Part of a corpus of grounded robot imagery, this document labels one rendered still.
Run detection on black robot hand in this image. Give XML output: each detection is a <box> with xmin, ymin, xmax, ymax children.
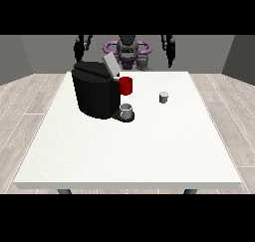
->
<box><xmin>164</xmin><ymin>46</ymin><xmax>176</xmax><ymax>69</ymax></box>
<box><xmin>73</xmin><ymin>42</ymin><xmax>86</xmax><ymax>64</ymax></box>

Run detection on pale grey machine lid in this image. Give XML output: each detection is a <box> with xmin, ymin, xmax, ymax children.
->
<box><xmin>102</xmin><ymin>52</ymin><xmax>122</xmax><ymax>79</ymax></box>

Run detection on small grey cup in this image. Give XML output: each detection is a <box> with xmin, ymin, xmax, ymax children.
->
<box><xmin>119</xmin><ymin>103</ymin><xmax>134</xmax><ymax>120</ymax></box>

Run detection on small grey coffee pod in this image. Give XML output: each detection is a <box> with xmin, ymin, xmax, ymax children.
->
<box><xmin>158</xmin><ymin>91</ymin><xmax>170</xmax><ymax>105</ymax></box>

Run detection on grey robot trunk purple rings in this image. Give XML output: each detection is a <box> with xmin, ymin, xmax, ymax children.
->
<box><xmin>103</xmin><ymin>35</ymin><xmax>153</xmax><ymax>72</ymax></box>

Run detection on black coffee machine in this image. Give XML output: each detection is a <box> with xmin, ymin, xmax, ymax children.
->
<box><xmin>71</xmin><ymin>60</ymin><xmax>136</xmax><ymax>123</ymax></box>

